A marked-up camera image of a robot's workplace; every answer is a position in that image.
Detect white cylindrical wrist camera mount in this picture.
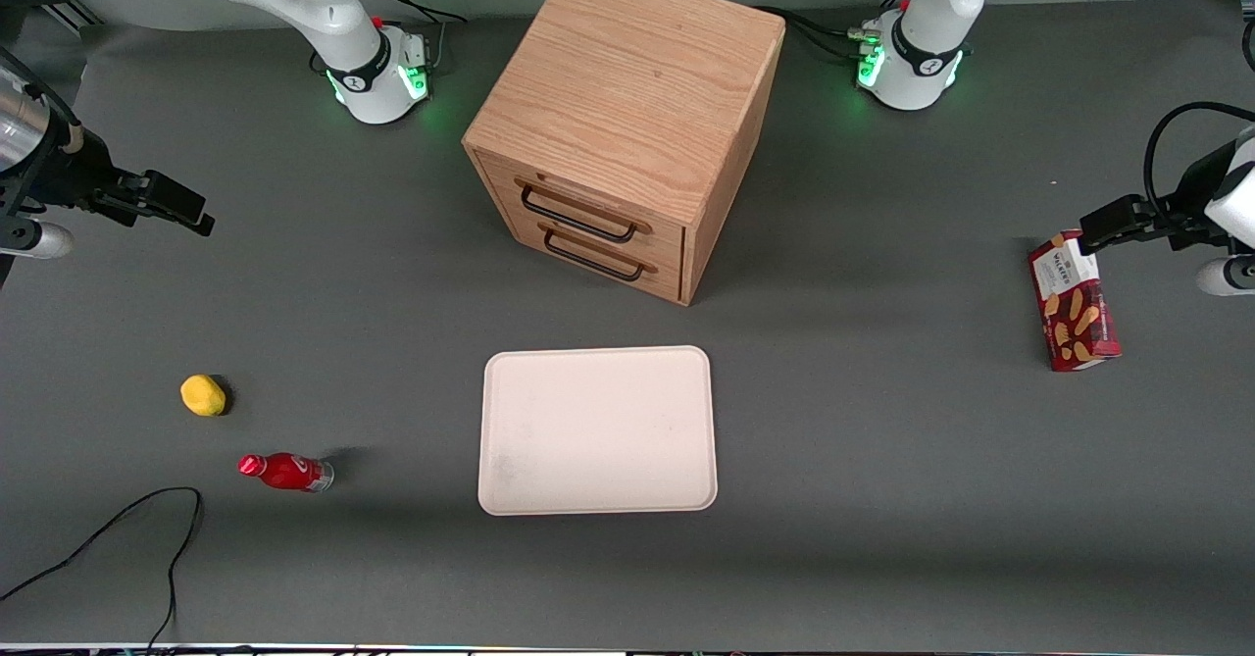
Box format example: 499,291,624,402
0,219,75,261
1195,255,1255,297

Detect red tartan shortbread box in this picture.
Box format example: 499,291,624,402
1028,229,1123,373

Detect wooden drawer front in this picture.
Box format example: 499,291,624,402
505,210,685,301
480,153,685,270

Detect black wire drawer handle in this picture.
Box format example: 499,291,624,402
520,183,639,244
542,227,646,282

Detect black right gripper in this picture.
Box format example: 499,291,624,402
20,122,216,237

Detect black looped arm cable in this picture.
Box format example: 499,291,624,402
1143,101,1255,227

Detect yellow lemon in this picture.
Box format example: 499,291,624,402
180,374,227,418

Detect thin black loose cable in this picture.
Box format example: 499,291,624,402
0,486,204,653

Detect cream rectangular plastic tray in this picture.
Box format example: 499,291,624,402
477,345,719,517

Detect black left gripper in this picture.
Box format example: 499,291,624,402
1079,141,1238,256

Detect red coke bottle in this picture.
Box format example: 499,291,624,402
238,451,335,494

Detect black arm base cables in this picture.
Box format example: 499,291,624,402
755,0,918,65
310,0,469,76

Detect wooden two-drawer cabinet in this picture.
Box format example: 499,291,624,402
462,0,787,306

